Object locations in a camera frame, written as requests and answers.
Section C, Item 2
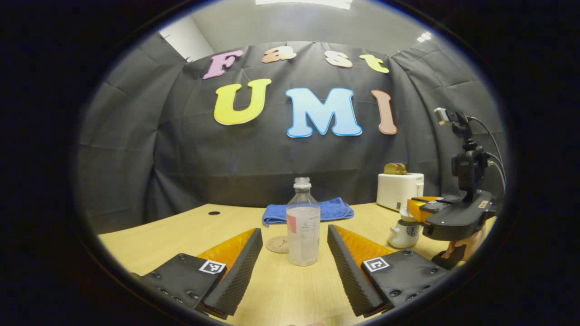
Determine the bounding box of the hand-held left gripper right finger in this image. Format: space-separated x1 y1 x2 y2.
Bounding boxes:
327 224 450 317

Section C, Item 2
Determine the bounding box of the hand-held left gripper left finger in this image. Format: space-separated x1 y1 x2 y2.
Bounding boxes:
131 228 263 318

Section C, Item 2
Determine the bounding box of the white blue teacup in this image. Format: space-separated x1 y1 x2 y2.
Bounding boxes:
388 221 424 249

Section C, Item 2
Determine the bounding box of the round brown coaster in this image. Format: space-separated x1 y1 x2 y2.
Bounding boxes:
266 236 289 254

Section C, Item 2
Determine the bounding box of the clear plastic water bottle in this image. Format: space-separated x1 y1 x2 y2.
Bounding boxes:
286 177 321 267

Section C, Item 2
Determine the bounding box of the white toaster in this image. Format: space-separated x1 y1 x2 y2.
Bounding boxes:
377 173 425 211

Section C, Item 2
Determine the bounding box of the blue folded towel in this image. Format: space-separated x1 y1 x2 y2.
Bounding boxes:
262 197 355 227

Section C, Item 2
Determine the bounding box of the black backdrop cloth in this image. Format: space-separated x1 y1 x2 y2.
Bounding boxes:
75 32 506 235

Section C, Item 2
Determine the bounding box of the white right gripper cable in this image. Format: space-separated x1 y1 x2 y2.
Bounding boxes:
487 158 506 193

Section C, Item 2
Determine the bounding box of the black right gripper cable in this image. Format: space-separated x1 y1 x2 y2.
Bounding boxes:
469 116 506 182

